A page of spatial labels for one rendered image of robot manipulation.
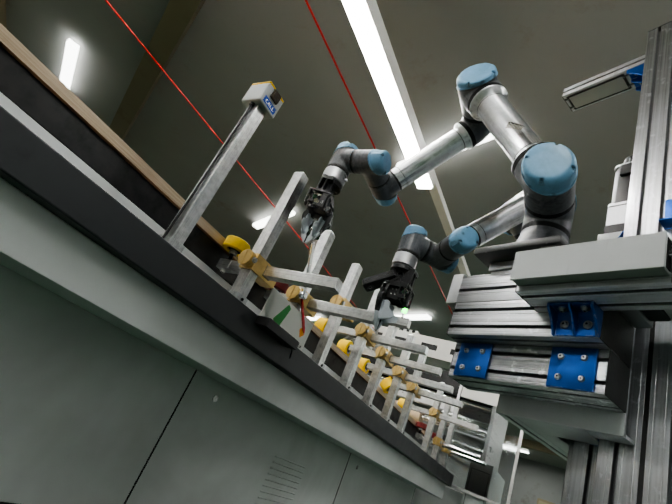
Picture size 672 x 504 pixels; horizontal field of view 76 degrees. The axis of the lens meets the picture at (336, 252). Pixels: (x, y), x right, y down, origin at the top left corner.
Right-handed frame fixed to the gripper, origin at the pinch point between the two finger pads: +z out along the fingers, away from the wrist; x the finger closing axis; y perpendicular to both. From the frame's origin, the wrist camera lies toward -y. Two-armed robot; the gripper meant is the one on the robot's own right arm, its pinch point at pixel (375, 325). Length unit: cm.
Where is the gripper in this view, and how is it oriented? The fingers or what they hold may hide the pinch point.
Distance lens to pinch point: 130.1
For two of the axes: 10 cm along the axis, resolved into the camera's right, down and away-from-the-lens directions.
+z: -3.7, 8.3, -4.1
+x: 4.0, 5.5, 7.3
